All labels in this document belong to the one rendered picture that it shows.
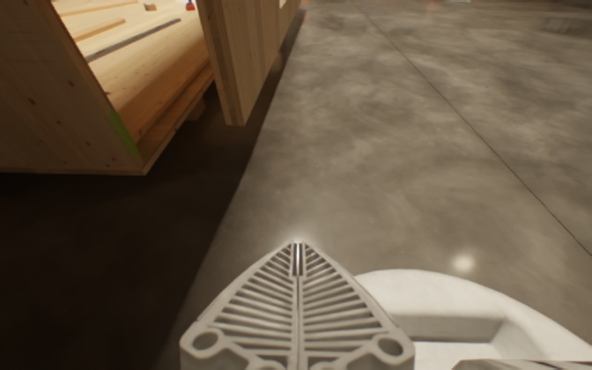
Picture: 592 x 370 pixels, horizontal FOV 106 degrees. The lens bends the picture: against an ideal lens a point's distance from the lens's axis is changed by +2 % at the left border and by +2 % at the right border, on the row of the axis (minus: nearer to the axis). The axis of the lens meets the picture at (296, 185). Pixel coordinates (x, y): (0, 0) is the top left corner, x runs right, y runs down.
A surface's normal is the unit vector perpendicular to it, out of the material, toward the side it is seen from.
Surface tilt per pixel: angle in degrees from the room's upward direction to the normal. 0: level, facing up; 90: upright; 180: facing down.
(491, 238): 0
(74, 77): 90
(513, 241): 0
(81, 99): 90
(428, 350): 0
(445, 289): 14
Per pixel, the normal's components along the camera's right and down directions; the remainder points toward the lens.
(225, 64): -0.10, 0.74
